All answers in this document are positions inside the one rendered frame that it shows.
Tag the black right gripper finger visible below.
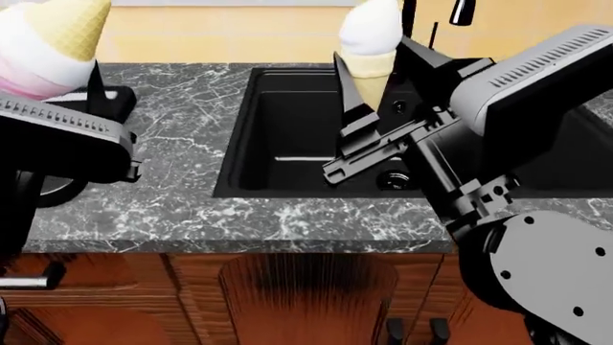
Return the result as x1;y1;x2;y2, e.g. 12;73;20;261
376;34;452;135
333;51;380;160

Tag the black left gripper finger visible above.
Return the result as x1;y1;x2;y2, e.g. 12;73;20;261
85;60;110;113

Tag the pink white ice cream cone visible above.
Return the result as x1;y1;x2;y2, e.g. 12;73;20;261
0;0;112;103

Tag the sink drain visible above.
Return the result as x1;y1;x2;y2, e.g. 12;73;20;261
375;167;413;191

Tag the black kitchen sink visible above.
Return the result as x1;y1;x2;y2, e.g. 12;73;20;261
212;65;613;199

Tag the black faucet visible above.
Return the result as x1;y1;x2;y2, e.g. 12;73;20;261
400;0;481;50

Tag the wooden cabinet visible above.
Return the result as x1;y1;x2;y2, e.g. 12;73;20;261
0;250;533;345

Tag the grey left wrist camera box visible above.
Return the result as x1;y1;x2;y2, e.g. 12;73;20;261
0;92;141;183

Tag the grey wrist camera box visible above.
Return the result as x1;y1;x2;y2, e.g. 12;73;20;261
448;23;613;145
0;92;141;183

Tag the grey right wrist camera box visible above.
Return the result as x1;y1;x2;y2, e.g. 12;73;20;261
448;23;613;145

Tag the silver drawer handle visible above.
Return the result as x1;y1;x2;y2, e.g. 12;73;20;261
0;262;67;290

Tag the black cabinet door handle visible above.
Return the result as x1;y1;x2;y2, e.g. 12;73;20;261
428;316;451;345
385;316;407;345

